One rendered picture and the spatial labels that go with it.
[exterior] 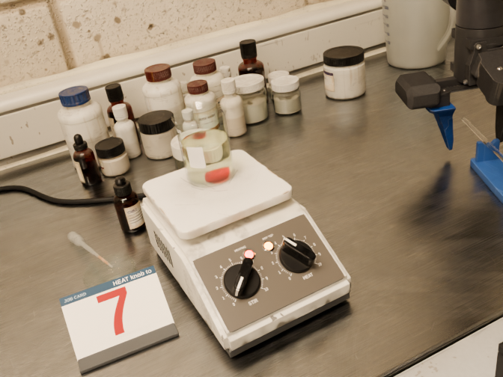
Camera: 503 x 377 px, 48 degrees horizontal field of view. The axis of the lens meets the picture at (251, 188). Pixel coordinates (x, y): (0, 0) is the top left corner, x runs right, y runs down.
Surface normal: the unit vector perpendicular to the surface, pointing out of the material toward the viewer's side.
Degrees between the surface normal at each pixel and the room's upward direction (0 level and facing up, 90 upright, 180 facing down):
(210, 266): 30
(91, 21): 90
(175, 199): 0
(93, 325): 40
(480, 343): 0
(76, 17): 90
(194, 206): 0
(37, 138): 90
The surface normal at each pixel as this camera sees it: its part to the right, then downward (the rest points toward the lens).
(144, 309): 0.14, -0.39
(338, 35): 0.44, 0.40
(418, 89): -0.06, -0.25
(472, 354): -0.14, -0.86
